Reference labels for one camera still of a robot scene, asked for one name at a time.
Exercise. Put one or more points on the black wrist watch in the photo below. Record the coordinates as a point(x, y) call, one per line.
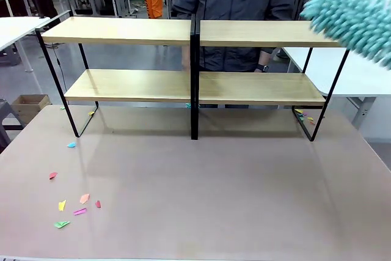
point(262, 68)

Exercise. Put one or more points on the person's left forearm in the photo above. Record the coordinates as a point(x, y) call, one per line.
point(265, 57)

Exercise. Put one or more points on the blue paper scrap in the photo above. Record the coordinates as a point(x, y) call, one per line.
point(71, 145)

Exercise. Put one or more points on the person's right hand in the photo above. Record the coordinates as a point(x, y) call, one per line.
point(186, 59)

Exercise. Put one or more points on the wooden shelf unit black frame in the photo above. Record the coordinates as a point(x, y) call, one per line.
point(122, 28)
point(259, 33)

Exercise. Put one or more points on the cardboard box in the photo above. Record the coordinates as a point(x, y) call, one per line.
point(29, 106)

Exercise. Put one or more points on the teal fluffy duster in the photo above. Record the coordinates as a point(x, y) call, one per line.
point(351, 16)

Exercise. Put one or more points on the dark metal stool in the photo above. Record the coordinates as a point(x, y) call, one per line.
point(6, 114)

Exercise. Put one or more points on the white table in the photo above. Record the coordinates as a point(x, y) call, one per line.
point(351, 74)
point(15, 28)

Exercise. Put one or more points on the pink paper scrap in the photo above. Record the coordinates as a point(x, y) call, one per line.
point(80, 211)

